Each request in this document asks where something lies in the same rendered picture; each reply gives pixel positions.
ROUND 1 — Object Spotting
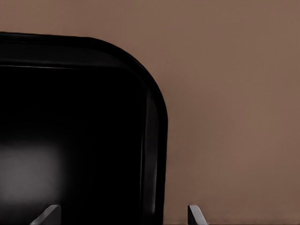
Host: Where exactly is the black storage box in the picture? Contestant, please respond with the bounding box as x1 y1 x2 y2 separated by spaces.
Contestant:
0 31 169 225

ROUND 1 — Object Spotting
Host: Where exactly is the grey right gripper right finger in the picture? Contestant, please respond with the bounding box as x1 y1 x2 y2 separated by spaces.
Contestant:
187 204 208 225

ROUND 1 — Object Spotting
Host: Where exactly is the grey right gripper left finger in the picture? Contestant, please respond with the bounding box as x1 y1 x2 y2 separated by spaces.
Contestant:
30 204 62 225

